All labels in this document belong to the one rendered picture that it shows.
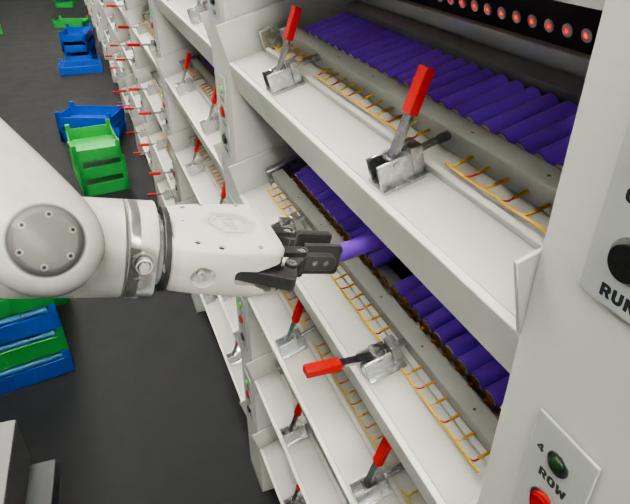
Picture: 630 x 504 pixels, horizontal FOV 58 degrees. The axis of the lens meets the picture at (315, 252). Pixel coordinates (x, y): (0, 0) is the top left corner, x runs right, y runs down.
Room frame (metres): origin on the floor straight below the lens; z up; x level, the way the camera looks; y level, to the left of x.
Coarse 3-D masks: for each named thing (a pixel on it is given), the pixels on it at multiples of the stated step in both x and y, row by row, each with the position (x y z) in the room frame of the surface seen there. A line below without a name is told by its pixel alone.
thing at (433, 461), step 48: (288, 144) 0.82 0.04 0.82; (240, 192) 0.79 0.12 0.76; (336, 288) 0.53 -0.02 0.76; (336, 336) 0.46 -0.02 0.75; (384, 336) 0.44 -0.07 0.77; (384, 384) 0.38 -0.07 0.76; (384, 432) 0.36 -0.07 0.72; (432, 432) 0.33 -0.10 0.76; (432, 480) 0.28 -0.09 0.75; (480, 480) 0.28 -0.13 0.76
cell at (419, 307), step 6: (426, 300) 0.46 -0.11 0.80; (432, 300) 0.46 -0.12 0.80; (438, 300) 0.46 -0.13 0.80; (414, 306) 0.46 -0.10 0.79; (420, 306) 0.45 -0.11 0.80; (426, 306) 0.45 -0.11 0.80; (432, 306) 0.45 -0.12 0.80; (438, 306) 0.45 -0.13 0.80; (420, 312) 0.45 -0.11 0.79; (426, 312) 0.45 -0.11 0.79; (432, 312) 0.45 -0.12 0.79; (420, 318) 0.45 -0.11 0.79
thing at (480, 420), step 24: (288, 192) 0.72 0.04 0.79; (312, 216) 0.65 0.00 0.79; (336, 240) 0.59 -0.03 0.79; (360, 264) 0.53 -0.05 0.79; (360, 288) 0.51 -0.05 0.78; (384, 288) 0.49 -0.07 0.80; (384, 312) 0.45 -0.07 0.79; (408, 336) 0.41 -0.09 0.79; (432, 360) 0.38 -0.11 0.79; (456, 384) 0.35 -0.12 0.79; (456, 408) 0.33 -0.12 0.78; (480, 408) 0.32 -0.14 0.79; (480, 432) 0.30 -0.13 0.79; (480, 456) 0.29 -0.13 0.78
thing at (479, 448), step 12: (276, 192) 0.77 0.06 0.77; (288, 204) 0.72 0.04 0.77; (348, 276) 0.54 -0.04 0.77; (360, 300) 0.50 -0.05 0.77; (372, 312) 0.47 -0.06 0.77; (384, 324) 0.45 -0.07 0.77; (408, 360) 0.40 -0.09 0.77; (420, 372) 0.38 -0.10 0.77; (432, 384) 0.37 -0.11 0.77; (444, 408) 0.34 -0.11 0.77; (456, 420) 0.33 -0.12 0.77; (468, 432) 0.32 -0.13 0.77; (480, 444) 0.30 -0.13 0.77
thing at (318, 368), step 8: (368, 352) 0.41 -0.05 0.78; (328, 360) 0.39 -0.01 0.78; (336, 360) 0.39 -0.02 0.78; (344, 360) 0.39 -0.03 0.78; (352, 360) 0.39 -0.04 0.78; (360, 360) 0.39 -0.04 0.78; (368, 360) 0.40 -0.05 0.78; (304, 368) 0.38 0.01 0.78; (312, 368) 0.38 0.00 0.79; (320, 368) 0.38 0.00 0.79; (328, 368) 0.38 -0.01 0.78; (336, 368) 0.38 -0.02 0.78; (312, 376) 0.37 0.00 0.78
